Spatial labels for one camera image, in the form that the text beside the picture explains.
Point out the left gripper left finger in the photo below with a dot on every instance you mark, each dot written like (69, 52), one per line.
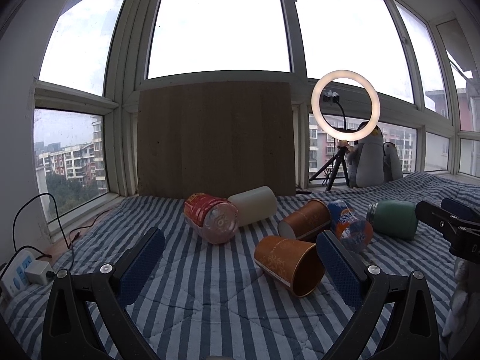
(69, 330)

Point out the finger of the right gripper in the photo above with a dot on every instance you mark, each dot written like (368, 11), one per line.
(441, 220)
(461, 210)

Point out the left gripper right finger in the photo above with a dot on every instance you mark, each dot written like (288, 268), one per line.
(411, 331)

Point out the white plastic cup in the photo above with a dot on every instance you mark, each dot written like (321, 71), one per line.
(254, 205)

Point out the orange paper cup open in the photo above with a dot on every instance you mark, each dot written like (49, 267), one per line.
(295, 264)

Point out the brown paper cup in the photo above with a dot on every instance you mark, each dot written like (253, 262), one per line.
(307, 222)

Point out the red lidded plastic cup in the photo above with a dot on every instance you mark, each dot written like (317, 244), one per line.
(214, 219)

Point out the green insulated mug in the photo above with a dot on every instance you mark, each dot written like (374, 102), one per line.
(393, 218)

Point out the blue orange soda bottle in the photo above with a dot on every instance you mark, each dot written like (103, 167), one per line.
(353, 231)

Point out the white power adapter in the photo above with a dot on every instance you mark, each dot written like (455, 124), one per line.
(39, 272)

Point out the white power strip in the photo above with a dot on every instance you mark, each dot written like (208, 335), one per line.
(13, 277)

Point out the small grey penguin plush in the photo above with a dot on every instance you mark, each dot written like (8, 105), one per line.
(392, 166)

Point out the large grey penguin plush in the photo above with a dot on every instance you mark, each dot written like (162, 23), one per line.
(365, 161)

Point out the black tripod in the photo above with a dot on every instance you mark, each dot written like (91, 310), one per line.
(337, 162)

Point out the blue striped quilt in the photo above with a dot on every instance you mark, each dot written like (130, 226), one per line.
(205, 300)

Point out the wooden board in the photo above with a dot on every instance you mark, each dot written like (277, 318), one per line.
(218, 138)

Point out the white ring light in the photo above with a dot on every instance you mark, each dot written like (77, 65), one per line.
(320, 119)

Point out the phone holder camera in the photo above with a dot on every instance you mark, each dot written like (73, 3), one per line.
(333, 97)

